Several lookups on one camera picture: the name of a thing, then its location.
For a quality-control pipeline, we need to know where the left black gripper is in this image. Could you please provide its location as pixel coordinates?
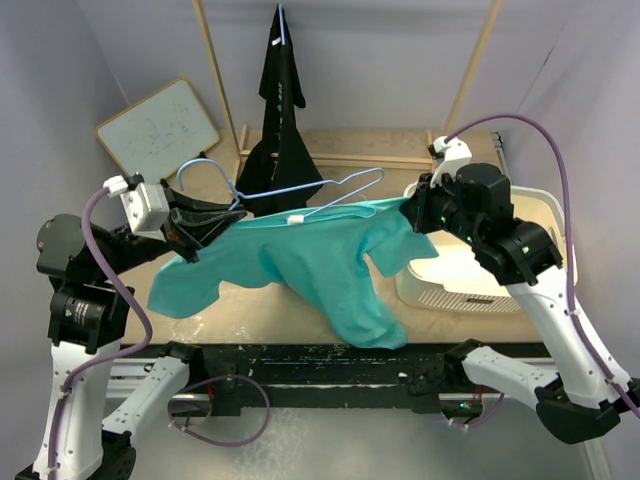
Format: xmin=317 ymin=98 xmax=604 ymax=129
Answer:
xmin=96 ymin=184 xmax=245 ymax=279

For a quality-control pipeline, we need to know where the black t shirt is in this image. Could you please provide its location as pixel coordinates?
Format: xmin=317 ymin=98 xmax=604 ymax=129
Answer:
xmin=236 ymin=13 xmax=322 ymax=217

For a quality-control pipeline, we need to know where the teal t shirt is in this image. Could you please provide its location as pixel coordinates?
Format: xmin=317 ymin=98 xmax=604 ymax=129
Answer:
xmin=147 ymin=197 xmax=438 ymax=349

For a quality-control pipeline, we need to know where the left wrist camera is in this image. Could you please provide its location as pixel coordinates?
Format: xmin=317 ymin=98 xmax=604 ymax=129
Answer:
xmin=103 ymin=173 xmax=170 ymax=241

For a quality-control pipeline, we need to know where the white laundry basket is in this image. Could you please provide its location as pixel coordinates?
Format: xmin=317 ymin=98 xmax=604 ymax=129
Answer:
xmin=395 ymin=186 xmax=566 ymax=315

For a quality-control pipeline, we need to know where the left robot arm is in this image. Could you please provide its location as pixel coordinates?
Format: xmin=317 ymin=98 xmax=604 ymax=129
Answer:
xmin=20 ymin=175 xmax=245 ymax=479

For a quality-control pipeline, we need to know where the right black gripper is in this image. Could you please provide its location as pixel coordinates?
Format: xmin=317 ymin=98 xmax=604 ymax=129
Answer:
xmin=402 ymin=170 xmax=483 ymax=246

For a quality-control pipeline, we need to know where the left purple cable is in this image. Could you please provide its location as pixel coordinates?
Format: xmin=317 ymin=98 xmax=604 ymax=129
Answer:
xmin=44 ymin=187 xmax=153 ymax=471

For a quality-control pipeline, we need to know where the small whiteboard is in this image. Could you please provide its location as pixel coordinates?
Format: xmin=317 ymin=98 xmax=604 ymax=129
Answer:
xmin=95 ymin=78 xmax=220 ymax=183

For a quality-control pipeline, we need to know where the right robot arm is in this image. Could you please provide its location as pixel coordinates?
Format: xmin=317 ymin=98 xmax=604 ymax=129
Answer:
xmin=400 ymin=164 xmax=639 ymax=444

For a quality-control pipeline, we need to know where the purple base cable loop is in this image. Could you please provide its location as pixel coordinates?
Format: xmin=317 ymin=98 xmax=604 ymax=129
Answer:
xmin=166 ymin=373 xmax=274 ymax=448

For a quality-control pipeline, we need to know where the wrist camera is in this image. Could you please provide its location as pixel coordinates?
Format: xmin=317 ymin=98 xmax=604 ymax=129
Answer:
xmin=429 ymin=136 xmax=472 ymax=188
xmin=103 ymin=173 xmax=170 ymax=241

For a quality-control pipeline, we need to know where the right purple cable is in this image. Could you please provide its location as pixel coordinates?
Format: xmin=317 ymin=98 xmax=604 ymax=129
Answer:
xmin=447 ymin=113 xmax=640 ymax=419

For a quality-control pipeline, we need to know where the light blue wire hanger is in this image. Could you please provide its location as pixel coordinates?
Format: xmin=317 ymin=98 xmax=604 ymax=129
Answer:
xmin=176 ymin=158 xmax=385 ymax=224

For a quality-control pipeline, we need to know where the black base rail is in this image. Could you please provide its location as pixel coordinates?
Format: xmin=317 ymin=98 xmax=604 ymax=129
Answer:
xmin=182 ymin=344 xmax=494 ymax=416

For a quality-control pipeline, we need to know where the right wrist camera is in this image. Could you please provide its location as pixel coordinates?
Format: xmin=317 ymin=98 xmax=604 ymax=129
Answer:
xmin=429 ymin=136 xmax=472 ymax=188

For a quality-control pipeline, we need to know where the blue hanger of black shirt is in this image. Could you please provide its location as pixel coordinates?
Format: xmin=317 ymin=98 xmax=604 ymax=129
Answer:
xmin=271 ymin=3 xmax=291 ymax=46

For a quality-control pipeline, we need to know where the wooden clothes rack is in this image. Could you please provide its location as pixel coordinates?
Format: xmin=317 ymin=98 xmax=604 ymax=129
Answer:
xmin=192 ymin=0 xmax=503 ymax=178

